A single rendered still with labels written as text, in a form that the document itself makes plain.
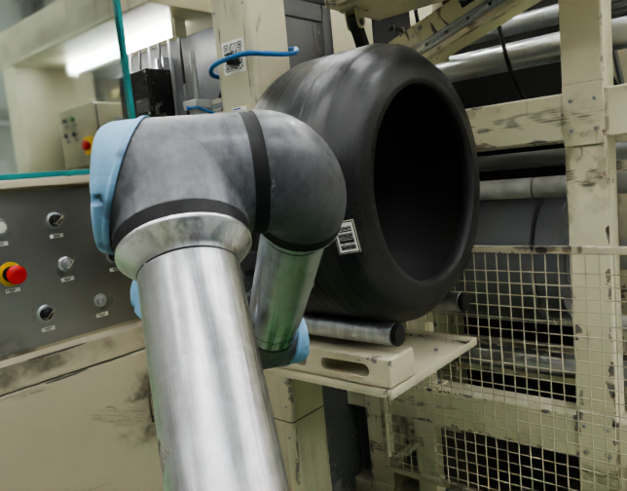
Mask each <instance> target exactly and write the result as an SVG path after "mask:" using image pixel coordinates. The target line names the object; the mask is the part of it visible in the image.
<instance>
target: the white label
mask: <svg viewBox="0 0 627 491"><path fill-rule="evenodd" d="M335 240H336V244H337V248H338V250H339V254H347V253H353V252H359V251H361V248H360V244H359V240H358V237H357V234H356V230H355V226H354V222H353V219H350V220H345V221H343V223H342V226H341V229H340V232H339V234H338V236H337V238H336V239H335Z"/></svg>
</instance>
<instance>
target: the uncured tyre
mask: <svg viewBox="0 0 627 491"><path fill-rule="evenodd" d="M253 110H272V111H276V112H280V113H284V114H287V115H289V116H292V117H294V118H296V119H298V120H300V121H302V122H303V123H305V124H306V125H308V126H309V127H311V128H312V129H313V130H314V131H315V132H316V133H317V134H318V135H319V136H320V137H322V138H323V140H324V141H325V142H326V143H327V144H328V146H329V147H330V149H331V150H332V152H333V153H334V155H335V157H336V159H337V160H338V162H339V165H340V167H341V170H342V173H343V176H344V179H345V183H346V190H347V206H346V212H345V217H344V221H345V220H350V219H353V222H354V226H355V230H356V234H357V237H358V240H359V244H360V248H361V251H359V252H353V253H347V254H339V250H338V248H337V244H336V240H334V242H333V243H332V244H330V245H329V246H327V247H326V248H325V249H324V251H323V253H322V256H321V260H320V263H319V266H318V269H317V272H316V275H315V279H314V287H313V288H312V290H311V294H310V297H309V300H308V303H307V306H306V310H305V311H307V312H309V313H312V314H317V315H325V316H334V317H344V318H353V319H362V320H370V321H388V322H403V321H412V320H415V319H418V318H420V317H422V316H424V315H426V314H427V313H429V312H430V311H431V310H432V309H434V308H435V307H436V306H437V305H438V304H439V303H440V302H441V301H442V300H443V299H444V298H445V296H446V295H447V294H448V293H449V292H450V291H451V290H452V289H453V288H454V287H455V285H456V284H457V282H458V281H459V279H460V278H461V275H462V273H463V271H464V269H465V267H466V264H467V262H468V259H469V256H470V253H471V251H472V248H473V244H474V240H475V235H476V230H477V223H478V216H479V204H480V178H479V166H478V158H477V151H476V146H475V141H474V136H473V132H472V128H471V126H470V123H469V119H468V117H467V114H466V111H465V109H464V106H463V104H462V102H461V99H460V97H459V95H458V93H457V91H456V89H455V88H454V86H453V85H452V83H451V82H450V81H449V79H448V78H447V77H446V76H445V74H444V73H443V72H442V71H441V70H440V69H438V68H437V67H436V66H435V65H434V64H432V63H431V62H430V61H429V60H428V59H426V58H425V57H424V56H422V55H421V54H420V53H418V52H417V51H415V50H413V49H411V48H409V47H406V46H403V45H397V44H385V43H375V44H370V45H366V46H362V47H358V48H355V49H351V50H347V51H344V52H340V53H337V54H333V55H330V56H326V57H319V58H316V59H312V60H308V61H305V62H302V63H300V64H297V65H296V66H294V67H292V68H291V69H289V70H288V71H286V72H285V73H284V74H282V75H281V76H279V77H278V78H277V79H276V80H274V81H273V82H272V83H271V85H270V86H269V87H268V88H267V89H266V90H265V91H264V92H263V94H262V95H261V97H260V98H259V100H258V101H257V103H256V105H255V107H254V109H253Z"/></svg>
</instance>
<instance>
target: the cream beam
mask: <svg viewBox="0 0 627 491"><path fill-rule="evenodd" d="M324 1H325V8H326V9H330V10H335V11H340V10H343V9H345V8H348V7H352V6H355V5H360V6H363V7H367V8H370V10H369V11H368V12H365V17H366V18H368V19H375V20H381V19H387V18H390V17H393V16H397V15H400V14H403V13H407V12H410V11H414V10H417V9H419V8H423V7H426V6H429V5H433V4H436V3H440V2H443V1H446V0H324Z"/></svg>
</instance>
